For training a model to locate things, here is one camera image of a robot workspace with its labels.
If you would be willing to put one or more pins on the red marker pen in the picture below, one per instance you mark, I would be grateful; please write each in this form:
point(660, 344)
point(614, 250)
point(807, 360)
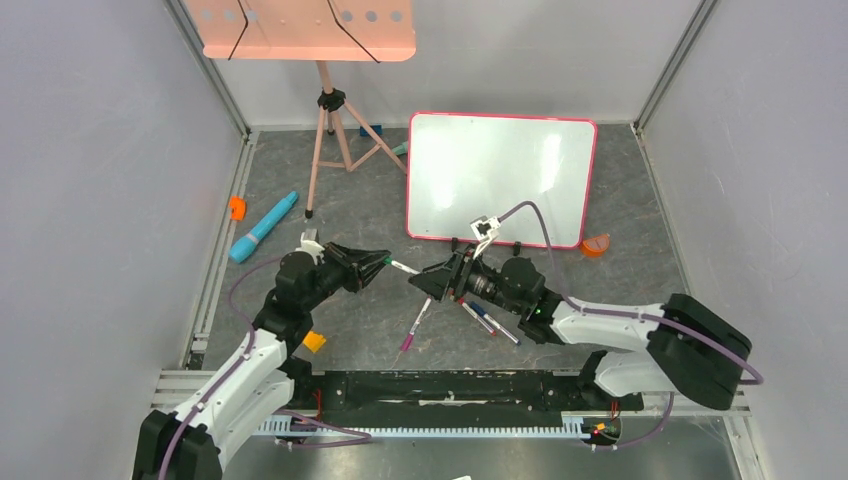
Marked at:
point(491, 331)

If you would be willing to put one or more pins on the yellow orange stepped block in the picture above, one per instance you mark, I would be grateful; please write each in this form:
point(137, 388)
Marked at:
point(314, 341)

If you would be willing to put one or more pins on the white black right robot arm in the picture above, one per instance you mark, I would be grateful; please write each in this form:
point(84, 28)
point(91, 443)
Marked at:
point(678, 346)

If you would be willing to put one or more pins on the pink framed whiteboard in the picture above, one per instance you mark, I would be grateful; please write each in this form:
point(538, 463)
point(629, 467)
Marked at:
point(463, 166)

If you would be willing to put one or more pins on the blue marker pen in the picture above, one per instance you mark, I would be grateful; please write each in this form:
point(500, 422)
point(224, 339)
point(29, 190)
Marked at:
point(493, 322)

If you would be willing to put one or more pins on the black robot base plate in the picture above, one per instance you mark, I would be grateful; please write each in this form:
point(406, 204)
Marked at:
point(453, 398)

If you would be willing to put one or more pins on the purple marker pen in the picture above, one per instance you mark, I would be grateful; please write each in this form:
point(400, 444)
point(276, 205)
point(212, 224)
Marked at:
point(413, 329)

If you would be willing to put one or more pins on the orange block at left rail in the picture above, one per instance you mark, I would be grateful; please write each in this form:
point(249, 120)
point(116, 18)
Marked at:
point(238, 208)

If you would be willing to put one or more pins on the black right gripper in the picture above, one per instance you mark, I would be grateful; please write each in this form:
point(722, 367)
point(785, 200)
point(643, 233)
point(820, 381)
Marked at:
point(457, 278)

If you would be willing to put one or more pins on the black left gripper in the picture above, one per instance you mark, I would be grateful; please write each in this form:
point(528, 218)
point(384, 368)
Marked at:
point(359, 266)

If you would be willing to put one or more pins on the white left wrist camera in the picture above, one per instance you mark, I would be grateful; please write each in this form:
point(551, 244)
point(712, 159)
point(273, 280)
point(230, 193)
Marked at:
point(311, 238)

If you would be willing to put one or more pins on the pink music stand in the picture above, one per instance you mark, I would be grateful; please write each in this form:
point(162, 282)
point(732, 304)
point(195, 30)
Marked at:
point(320, 32)

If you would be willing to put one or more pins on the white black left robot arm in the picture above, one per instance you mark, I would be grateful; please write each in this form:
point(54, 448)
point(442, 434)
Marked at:
point(198, 438)

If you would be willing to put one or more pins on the teal cylinder toy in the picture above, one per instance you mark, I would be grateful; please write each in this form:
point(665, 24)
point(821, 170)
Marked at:
point(401, 149)

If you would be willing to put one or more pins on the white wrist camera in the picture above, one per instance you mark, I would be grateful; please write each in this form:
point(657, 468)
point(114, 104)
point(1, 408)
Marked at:
point(486, 229)
point(311, 238)

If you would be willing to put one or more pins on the large cyan toy marker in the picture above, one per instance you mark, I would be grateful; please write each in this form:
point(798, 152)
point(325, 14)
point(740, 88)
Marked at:
point(244, 247)

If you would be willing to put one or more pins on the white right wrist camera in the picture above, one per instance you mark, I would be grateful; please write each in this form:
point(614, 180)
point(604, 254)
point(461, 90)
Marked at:
point(486, 229)

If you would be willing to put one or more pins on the green marker pen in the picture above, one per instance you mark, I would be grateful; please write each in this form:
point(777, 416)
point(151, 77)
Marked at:
point(400, 266)

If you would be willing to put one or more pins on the orange half-round block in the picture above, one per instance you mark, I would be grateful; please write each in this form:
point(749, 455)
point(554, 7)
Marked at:
point(595, 247)

